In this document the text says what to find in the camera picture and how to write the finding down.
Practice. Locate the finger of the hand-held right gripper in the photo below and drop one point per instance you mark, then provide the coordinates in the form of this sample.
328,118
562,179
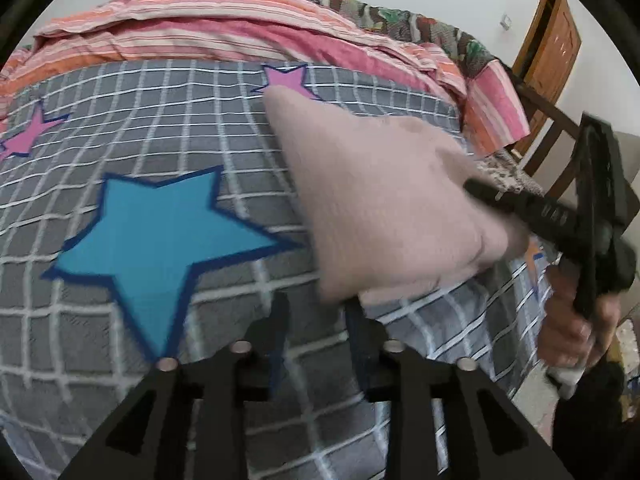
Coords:
530,210

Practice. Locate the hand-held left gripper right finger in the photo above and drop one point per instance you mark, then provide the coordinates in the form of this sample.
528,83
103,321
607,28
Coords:
357,340

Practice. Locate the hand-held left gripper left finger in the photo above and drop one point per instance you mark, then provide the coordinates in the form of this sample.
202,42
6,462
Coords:
277,332

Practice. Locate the pink knit sweater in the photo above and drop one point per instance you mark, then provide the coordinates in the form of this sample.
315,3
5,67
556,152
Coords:
390,195

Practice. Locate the person's right forearm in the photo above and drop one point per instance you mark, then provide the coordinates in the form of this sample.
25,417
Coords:
600,410

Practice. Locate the person's right hand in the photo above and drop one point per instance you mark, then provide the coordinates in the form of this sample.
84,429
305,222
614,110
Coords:
560,320

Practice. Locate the small-flower bed sheet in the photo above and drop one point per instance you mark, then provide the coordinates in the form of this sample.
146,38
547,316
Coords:
505,172

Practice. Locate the wooden chair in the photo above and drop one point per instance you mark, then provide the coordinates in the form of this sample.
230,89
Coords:
550,110

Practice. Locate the wooden door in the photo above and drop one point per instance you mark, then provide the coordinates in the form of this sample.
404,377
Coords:
555,50

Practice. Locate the grey checked star blanket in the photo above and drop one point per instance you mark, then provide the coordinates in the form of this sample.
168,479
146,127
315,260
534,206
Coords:
150,135

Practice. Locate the pink orange striped quilt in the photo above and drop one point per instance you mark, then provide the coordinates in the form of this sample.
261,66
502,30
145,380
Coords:
225,30

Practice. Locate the white wall switch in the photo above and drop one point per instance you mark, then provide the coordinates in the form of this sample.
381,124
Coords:
506,21

